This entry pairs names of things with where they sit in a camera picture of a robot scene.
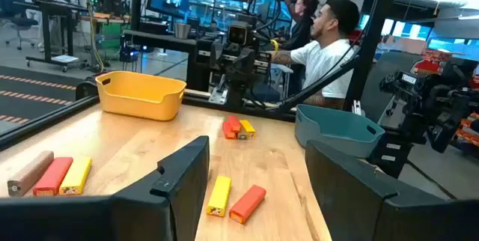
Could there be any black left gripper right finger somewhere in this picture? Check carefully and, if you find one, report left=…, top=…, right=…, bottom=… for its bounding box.
left=305, top=138, right=479, bottom=241

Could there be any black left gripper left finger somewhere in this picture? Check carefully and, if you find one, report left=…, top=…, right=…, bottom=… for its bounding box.
left=0, top=135, right=210, bottom=241

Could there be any yellow wooden block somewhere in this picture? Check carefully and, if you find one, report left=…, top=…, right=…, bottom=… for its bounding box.
left=58, top=155, right=94, bottom=197
left=206, top=174, right=233, bottom=218
left=239, top=119, right=257, bottom=139

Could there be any red wooden block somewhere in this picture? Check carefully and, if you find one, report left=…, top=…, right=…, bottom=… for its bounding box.
left=222, top=120, right=237, bottom=141
left=227, top=115, right=242, bottom=134
left=228, top=184, right=267, bottom=225
left=32, top=156, right=74, bottom=198

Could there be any metal cup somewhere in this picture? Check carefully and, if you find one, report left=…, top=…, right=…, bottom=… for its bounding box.
left=174, top=22, right=192, bottom=40

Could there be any teal plastic bin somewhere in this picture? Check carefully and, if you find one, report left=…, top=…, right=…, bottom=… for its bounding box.
left=294, top=103, right=386, bottom=159

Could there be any black workbench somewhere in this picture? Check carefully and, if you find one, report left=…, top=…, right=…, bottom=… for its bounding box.
left=122, top=29, right=210, bottom=92

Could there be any yellow plastic bin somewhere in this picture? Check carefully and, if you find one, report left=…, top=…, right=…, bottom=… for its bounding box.
left=94, top=70, right=187, bottom=122

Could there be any green bin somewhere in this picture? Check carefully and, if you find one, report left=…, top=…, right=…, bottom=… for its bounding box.
left=97, top=22, right=126, bottom=51

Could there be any red storage rack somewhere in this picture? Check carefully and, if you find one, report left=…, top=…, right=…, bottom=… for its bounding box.
left=411, top=48, right=479, bottom=148

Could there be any black standing desk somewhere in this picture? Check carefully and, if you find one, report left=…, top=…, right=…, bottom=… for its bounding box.
left=13, top=0, right=91, bottom=73

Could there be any dark office chair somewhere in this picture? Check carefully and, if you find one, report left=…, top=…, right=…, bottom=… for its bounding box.
left=0, top=0, right=39, bottom=51

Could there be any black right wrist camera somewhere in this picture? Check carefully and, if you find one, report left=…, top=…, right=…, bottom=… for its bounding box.
left=227, top=19, right=256, bottom=47

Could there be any black metal table frame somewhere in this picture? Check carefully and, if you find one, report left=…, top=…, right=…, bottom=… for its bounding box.
left=0, top=0, right=401, bottom=152

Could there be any yellow power cable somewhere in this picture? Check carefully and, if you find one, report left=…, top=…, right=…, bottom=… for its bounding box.
left=82, top=0, right=106, bottom=73

